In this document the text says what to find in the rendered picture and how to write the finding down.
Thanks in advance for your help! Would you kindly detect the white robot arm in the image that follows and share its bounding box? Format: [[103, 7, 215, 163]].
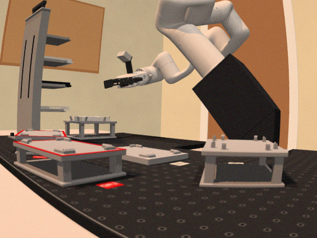
[[141, 0, 250, 85]]

